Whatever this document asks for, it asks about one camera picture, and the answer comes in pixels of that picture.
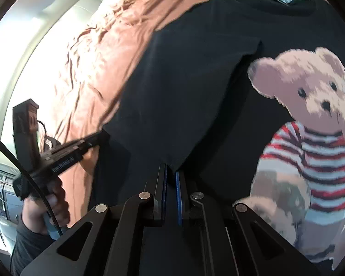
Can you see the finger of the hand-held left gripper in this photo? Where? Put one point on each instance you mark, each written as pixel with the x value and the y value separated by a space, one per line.
pixel 92 142

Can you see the cream padded headboard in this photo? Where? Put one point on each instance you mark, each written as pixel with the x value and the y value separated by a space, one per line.
pixel 60 5

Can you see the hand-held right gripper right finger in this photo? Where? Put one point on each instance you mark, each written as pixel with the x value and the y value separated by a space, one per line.
pixel 178 201

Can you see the person's left hand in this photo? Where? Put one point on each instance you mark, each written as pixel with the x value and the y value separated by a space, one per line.
pixel 37 210

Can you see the person's left forearm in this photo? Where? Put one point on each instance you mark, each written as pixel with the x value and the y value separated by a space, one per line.
pixel 28 250

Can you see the black bear print t-shirt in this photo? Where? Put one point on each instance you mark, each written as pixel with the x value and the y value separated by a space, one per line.
pixel 189 92

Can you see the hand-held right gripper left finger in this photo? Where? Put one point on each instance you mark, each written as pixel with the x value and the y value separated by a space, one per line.
pixel 161 195

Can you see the orange bed sheet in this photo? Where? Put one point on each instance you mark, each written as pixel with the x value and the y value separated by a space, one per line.
pixel 118 34

